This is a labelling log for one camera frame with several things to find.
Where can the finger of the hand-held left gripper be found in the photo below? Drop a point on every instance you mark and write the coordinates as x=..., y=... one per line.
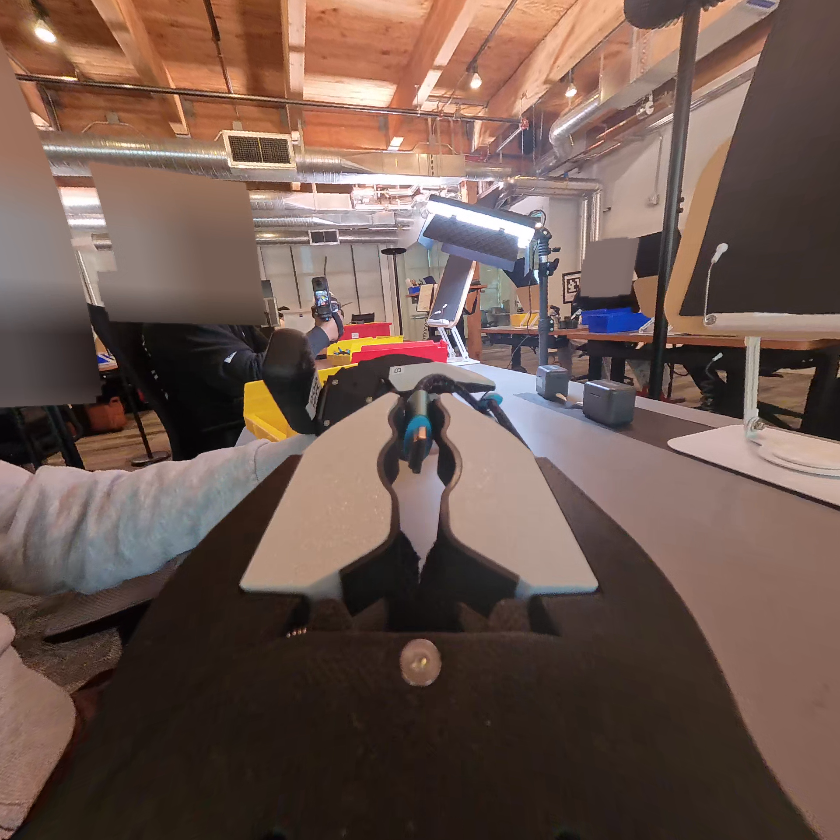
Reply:
x=439, y=371

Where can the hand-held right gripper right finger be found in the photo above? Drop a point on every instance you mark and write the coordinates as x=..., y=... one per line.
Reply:
x=512, y=505

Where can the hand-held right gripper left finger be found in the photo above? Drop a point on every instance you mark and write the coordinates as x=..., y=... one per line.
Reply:
x=328, y=505

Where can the large yellow plastic bin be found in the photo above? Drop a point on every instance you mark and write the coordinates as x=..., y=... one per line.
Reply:
x=269, y=407

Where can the person's left forearm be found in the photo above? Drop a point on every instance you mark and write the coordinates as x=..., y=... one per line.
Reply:
x=131, y=512

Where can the red plastic bin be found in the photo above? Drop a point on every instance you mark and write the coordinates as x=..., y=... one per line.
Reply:
x=367, y=330
x=407, y=351

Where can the small yellow plastic bin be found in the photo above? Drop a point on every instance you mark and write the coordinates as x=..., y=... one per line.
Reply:
x=361, y=348

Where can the white tilted board stand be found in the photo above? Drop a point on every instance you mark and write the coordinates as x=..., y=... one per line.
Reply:
x=453, y=295

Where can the black floor lamp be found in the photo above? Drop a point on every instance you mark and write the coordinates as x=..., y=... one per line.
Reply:
x=396, y=289

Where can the black smartphone on grip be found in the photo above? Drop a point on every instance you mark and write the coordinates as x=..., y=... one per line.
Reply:
x=322, y=298

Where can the small grey cube charger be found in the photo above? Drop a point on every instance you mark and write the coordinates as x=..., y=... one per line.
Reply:
x=552, y=380

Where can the black light stand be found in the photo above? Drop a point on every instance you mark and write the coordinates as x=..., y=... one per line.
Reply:
x=543, y=308

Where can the large grey cube charger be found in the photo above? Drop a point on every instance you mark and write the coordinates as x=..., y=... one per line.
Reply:
x=609, y=401

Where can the studio light panel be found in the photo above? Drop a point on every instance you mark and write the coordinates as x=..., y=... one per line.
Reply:
x=479, y=229

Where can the square marker tag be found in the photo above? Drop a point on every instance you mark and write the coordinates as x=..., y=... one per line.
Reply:
x=572, y=283

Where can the blue plastic bin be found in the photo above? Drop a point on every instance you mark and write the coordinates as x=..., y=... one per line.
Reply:
x=613, y=319

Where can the white vent grille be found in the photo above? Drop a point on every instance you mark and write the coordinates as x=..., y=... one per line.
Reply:
x=258, y=149

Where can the black stand with round head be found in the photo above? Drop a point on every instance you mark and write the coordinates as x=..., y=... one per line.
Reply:
x=669, y=197

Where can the black board with cardboard backing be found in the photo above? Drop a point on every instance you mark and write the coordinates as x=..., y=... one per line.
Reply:
x=774, y=164

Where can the silver ventilation duct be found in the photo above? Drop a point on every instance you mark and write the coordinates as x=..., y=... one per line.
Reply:
x=151, y=154

